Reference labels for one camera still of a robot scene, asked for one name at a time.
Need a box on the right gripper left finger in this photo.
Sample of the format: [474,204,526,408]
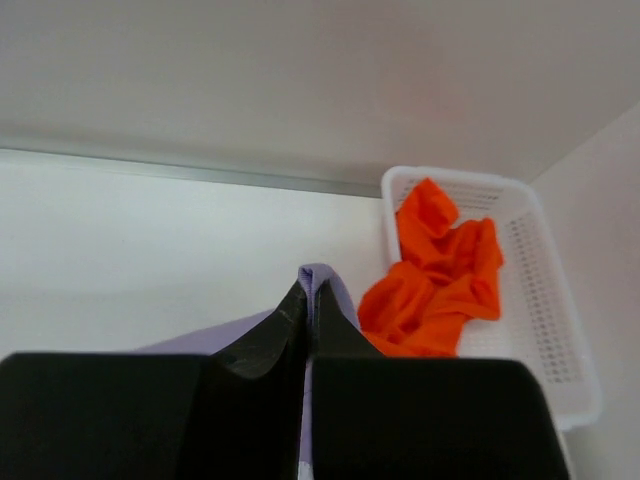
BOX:
[1,285,306,479]

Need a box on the white plastic basket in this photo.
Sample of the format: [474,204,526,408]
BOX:
[381,166,602,431]

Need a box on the aluminium table edge rail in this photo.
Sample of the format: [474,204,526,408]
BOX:
[1,148,382,198]

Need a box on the purple t shirt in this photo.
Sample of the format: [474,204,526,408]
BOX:
[135,263,360,479]

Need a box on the orange t shirt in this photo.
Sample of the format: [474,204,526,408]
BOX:
[358,179,504,357]

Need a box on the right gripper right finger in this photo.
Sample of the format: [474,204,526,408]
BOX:
[311,285,571,479]

